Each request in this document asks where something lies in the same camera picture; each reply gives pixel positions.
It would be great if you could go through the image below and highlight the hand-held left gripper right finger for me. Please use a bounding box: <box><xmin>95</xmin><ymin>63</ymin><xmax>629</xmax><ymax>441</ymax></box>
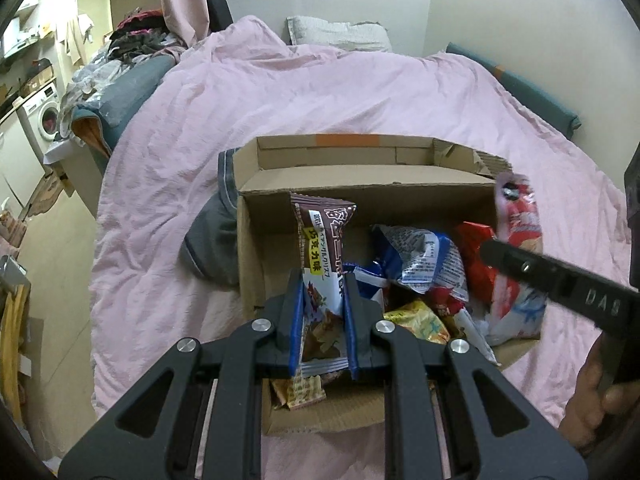
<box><xmin>342</xmin><ymin>272</ymin><xmax>589</xmax><ymax>480</ymax></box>

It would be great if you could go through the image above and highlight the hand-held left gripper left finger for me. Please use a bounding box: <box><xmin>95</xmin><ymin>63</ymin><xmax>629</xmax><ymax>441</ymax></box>
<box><xmin>59</xmin><ymin>269</ymin><xmax>306</xmax><ymax>480</ymax></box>

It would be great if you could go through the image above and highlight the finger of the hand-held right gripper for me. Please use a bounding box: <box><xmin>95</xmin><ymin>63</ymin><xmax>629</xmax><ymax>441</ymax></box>
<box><xmin>480</xmin><ymin>237</ymin><xmax>576</xmax><ymax>307</ymax></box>

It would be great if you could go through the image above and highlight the pink white snack bag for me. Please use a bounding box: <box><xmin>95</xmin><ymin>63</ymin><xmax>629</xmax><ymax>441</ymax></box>
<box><xmin>487</xmin><ymin>172</ymin><xmax>547</xmax><ymax>347</ymax></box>

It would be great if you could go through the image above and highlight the cardboard box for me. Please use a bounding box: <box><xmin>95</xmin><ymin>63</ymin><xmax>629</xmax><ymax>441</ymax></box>
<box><xmin>231</xmin><ymin>132</ymin><xmax>544</xmax><ymax>436</ymax></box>

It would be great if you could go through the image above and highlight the brown snack packet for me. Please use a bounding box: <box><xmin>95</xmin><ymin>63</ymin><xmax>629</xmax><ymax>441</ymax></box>
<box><xmin>290</xmin><ymin>192</ymin><xmax>359</xmax><ymax>380</ymax></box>

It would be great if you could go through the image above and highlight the blue white snack bag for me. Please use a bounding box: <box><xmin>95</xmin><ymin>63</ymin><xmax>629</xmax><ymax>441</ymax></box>
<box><xmin>372</xmin><ymin>224</ymin><xmax>471</xmax><ymax>307</ymax></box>

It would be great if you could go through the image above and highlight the person's right hand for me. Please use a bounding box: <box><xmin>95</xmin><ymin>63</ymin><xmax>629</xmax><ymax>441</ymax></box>
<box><xmin>557</xmin><ymin>334</ymin><xmax>640</xmax><ymax>461</ymax></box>

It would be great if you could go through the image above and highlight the silver blue snack bag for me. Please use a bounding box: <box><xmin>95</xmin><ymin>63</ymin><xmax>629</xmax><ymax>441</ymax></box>
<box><xmin>347</xmin><ymin>260</ymin><xmax>392</xmax><ymax>319</ymax></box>

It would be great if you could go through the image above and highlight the red snack bag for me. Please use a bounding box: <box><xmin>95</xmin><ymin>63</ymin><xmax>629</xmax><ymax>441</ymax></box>
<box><xmin>455</xmin><ymin>221</ymin><xmax>522</xmax><ymax>307</ymax></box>

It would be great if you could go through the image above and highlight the yellow snack bag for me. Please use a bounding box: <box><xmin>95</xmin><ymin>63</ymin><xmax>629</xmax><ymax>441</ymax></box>
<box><xmin>382</xmin><ymin>299</ymin><xmax>452</xmax><ymax>346</ymax></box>

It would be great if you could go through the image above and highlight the orange snack packet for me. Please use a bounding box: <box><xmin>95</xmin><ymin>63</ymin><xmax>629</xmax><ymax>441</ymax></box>
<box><xmin>270</xmin><ymin>375</ymin><xmax>327</xmax><ymax>412</ymax></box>

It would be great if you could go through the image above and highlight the crinkled white snack bag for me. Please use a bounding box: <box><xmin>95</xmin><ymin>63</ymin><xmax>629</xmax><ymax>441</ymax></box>
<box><xmin>447</xmin><ymin>305</ymin><xmax>502</xmax><ymax>367</ymax></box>

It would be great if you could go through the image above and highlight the grey garment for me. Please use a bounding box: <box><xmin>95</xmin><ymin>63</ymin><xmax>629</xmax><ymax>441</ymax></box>
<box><xmin>182</xmin><ymin>149</ymin><xmax>247</xmax><ymax>289</ymax></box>

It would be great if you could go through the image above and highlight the pink blanket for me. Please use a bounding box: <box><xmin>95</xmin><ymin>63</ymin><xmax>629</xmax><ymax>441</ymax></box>
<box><xmin>89</xmin><ymin>15</ymin><xmax>637</xmax><ymax>480</ymax></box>

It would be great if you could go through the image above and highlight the flattened cardboard piece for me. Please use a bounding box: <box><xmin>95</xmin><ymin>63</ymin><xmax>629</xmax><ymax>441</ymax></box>
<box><xmin>25</xmin><ymin>174</ymin><xmax>67</xmax><ymax>217</ymax></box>

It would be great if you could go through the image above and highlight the grey white pillow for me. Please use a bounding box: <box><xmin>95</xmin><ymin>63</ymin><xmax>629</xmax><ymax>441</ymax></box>
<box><xmin>286</xmin><ymin>15</ymin><xmax>394</xmax><ymax>54</ymax></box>

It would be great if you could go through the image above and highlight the yellow curved wooden object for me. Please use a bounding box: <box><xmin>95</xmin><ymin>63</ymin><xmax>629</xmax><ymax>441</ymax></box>
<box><xmin>0</xmin><ymin>280</ymin><xmax>32</xmax><ymax>423</ymax></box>

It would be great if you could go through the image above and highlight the white laundry pile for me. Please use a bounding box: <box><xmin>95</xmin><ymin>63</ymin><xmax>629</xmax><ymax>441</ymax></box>
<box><xmin>59</xmin><ymin>57</ymin><xmax>124</xmax><ymax>137</ymax></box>

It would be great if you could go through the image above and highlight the dark clothes pile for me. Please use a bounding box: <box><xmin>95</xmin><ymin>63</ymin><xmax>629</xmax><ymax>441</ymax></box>
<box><xmin>107</xmin><ymin>7</ymin><xmax>187</xmax><ymax>64</ymax></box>

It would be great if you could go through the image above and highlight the white washing machine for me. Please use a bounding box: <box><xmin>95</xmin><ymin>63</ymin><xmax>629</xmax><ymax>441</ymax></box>
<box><xmin>17</xmin><ymin>85</ymin><xmax>64</xmax><ymax>157</ymax></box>

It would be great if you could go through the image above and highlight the hanging white towel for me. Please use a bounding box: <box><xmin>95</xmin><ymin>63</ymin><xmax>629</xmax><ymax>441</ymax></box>
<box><xmin>55</xmin><ymin>12</ymin><xmax>97</xmax><ymax>64</ymax></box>

